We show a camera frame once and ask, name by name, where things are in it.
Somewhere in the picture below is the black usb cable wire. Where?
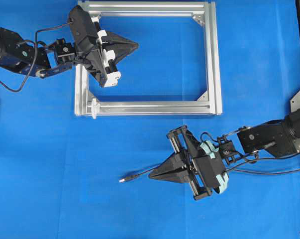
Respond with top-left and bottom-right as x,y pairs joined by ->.
118,161 -> 300,184

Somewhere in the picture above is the black taped right wrist camera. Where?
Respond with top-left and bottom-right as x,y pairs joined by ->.
183,130 -> 229,200

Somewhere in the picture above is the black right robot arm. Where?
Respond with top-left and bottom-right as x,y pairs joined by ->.
148,109 -> 300,200

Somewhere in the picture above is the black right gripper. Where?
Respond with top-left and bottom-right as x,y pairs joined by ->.
148,125 -> 203,201

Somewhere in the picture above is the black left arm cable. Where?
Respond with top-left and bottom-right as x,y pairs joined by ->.
0,20 -> 73,93

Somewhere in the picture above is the white zip tie loop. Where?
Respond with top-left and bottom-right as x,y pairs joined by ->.
91,98 -> 100,119

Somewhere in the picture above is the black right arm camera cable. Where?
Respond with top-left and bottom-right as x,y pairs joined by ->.
200,131 -> 300,172

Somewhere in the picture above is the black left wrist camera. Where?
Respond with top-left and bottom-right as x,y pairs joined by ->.
68,5 -> 99,58

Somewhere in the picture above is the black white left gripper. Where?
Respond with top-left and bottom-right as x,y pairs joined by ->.
76,15 -> 139,88

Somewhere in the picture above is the aluminium extrusion rectangular frame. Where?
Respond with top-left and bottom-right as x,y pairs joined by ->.
74,0 -> 223,117

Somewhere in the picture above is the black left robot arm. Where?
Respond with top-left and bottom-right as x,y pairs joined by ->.
0,6 -> 138,87

